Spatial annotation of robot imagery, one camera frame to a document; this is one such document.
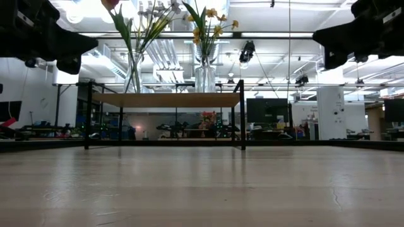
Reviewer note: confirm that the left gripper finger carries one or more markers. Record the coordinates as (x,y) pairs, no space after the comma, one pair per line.
(72,45)
(69,66)

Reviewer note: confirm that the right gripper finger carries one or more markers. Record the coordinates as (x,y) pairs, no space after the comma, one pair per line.
(331,58)
(339,36)

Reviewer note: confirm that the red artificial tulip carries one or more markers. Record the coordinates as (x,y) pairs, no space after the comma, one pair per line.
(110,3)

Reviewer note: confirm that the smooth clear glass vase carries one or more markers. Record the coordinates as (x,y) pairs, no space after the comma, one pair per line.
(134,79)

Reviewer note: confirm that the white artificial flower bunch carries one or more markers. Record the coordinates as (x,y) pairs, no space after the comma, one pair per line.
(175,8)

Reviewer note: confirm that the ribbed clear glass vase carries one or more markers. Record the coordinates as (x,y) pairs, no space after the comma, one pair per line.
(205,80)

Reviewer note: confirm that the yellow artificial flower bunch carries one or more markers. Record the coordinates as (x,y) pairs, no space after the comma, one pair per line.
(211,13)

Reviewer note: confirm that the black ceiling spotlight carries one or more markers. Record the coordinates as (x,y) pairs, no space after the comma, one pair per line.
(302,80)
(31,63)

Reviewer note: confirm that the white square pillar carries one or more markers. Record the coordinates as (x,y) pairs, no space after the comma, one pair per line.
(331,110)

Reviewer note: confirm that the black computer monitor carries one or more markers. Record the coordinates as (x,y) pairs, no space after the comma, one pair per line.
(394,110)
(9,111)
(266,110)

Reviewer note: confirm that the light wooden cabinet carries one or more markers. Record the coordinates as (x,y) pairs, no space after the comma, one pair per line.
(375,123)

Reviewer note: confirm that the background red flower bouquet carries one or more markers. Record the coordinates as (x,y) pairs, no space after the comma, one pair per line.
(208,118)

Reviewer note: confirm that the black overhead camera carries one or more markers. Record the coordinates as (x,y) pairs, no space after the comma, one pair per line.
(247,52)

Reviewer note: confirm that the wooden shelf black metal frame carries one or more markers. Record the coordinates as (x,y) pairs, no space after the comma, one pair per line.
(164,99)

